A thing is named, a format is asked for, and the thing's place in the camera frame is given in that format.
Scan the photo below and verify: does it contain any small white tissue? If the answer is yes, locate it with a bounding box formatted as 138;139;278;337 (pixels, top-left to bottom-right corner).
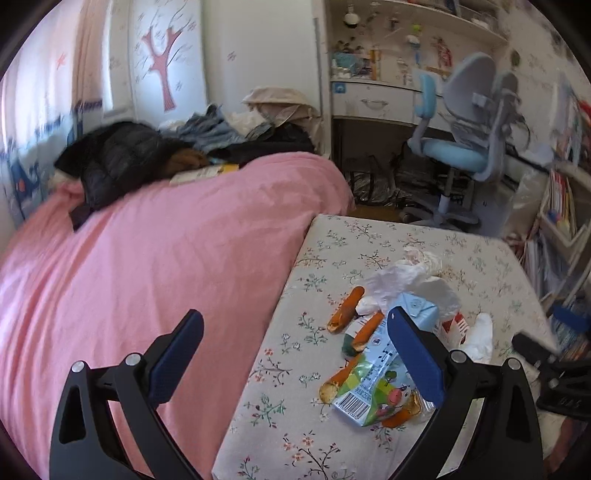
462;313;493;364

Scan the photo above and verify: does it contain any red snack bag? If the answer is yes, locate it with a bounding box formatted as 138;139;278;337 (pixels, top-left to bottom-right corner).
441;312;470;349

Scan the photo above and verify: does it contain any colourful juice pouch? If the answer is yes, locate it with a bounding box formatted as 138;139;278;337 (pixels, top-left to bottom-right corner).
332;320;422;427

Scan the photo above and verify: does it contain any blue milk carton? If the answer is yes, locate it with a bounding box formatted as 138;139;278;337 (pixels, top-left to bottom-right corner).
391;292;440;333

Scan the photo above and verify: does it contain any white tissue pile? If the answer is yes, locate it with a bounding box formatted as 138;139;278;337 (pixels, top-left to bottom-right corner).
362;247;461;322

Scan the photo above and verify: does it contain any green plush toy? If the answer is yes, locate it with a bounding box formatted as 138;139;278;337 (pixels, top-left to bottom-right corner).
342;318;367;358

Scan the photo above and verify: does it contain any orange peel piece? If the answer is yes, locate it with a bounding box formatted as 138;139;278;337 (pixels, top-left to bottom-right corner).
318;354;363;405

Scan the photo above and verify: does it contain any white bookshelf rack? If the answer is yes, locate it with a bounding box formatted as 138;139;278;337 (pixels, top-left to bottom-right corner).
502;161;590;359

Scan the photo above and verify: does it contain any pink bed duvet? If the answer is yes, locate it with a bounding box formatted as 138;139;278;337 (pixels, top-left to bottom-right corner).
1;153;353;478

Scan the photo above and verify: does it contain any floral tablecloth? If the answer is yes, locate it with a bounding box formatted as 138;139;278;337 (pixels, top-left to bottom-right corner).
212;215;558;479

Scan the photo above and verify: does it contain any black down jacket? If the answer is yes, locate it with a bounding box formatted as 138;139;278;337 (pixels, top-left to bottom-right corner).
54;121;209;230

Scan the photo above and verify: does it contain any blue grey desk chair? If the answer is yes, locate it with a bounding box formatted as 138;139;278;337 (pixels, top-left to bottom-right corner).
403;52;524;230

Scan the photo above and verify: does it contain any yellow book on bed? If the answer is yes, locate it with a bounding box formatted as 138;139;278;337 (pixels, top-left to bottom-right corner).
169;164;239;185

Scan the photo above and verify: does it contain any pile of clothes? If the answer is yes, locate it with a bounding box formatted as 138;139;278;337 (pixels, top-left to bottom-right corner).
159;104;315;167

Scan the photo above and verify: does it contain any pink curtain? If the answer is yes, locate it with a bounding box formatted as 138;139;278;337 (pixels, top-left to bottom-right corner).
1;0;112;150

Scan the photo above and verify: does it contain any white desk with drawers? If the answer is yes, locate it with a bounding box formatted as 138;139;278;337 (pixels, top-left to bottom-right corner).
311;1;508;160

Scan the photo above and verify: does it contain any beige bag on bed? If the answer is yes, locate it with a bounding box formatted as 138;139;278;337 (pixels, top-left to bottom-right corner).
242;86;322;144

